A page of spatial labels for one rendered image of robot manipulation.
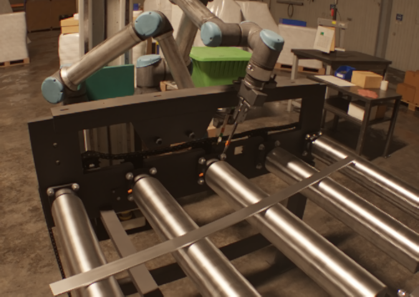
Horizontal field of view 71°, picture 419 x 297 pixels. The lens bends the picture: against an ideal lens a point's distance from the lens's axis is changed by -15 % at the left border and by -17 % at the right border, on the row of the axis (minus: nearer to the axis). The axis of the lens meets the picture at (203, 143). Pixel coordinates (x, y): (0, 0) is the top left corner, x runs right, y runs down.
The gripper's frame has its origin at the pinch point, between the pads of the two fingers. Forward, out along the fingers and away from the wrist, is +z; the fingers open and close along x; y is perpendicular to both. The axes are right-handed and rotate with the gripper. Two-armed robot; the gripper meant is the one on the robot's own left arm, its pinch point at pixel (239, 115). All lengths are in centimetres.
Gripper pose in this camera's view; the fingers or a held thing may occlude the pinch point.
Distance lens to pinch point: 129.0
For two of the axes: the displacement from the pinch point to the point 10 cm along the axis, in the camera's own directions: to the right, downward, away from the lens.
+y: -8.5, 0.1, -5.3
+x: 4.3, 6.1, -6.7
